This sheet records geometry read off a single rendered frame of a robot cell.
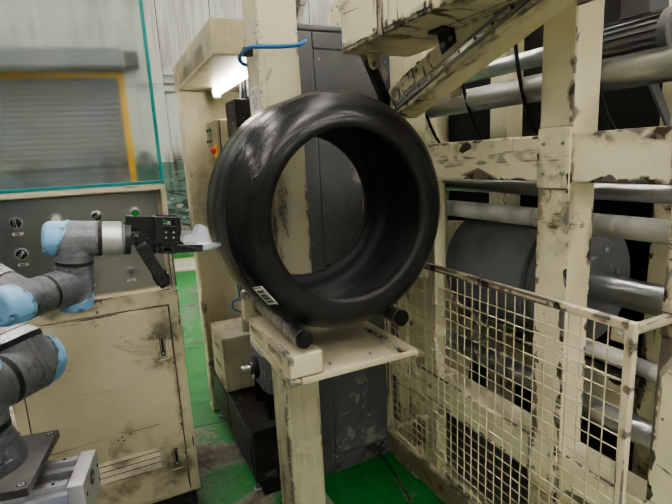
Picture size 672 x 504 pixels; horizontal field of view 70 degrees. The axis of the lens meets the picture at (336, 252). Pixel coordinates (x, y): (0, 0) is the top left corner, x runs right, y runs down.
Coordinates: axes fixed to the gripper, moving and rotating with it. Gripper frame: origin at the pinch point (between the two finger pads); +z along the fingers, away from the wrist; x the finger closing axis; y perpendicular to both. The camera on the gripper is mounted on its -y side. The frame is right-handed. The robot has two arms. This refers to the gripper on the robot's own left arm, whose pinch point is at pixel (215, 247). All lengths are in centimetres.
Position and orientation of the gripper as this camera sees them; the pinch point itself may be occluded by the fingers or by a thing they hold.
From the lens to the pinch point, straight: 117.8
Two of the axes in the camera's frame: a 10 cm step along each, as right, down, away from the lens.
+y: 0.6, -9.9, -1.4
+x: -4.4, -1.5, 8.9
